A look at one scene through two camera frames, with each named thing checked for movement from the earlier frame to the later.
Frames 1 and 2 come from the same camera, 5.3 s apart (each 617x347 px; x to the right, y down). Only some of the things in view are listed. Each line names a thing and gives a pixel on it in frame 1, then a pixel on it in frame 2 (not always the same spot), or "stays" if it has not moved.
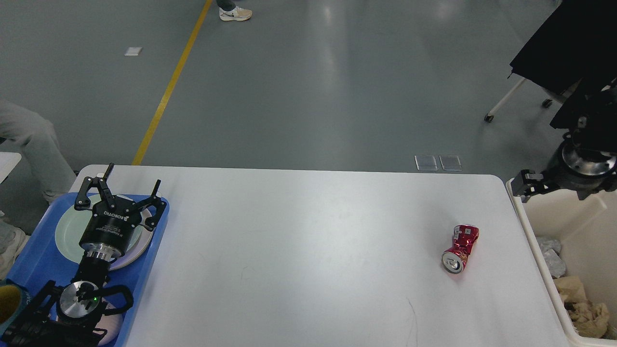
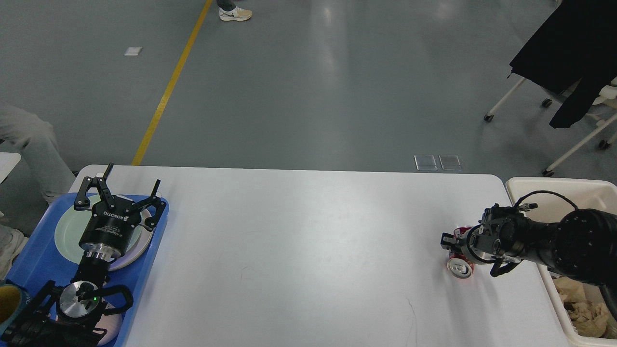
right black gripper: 571,168 → 483,246
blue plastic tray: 41,262 stays
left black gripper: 108,235 stays
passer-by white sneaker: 236,14 stays
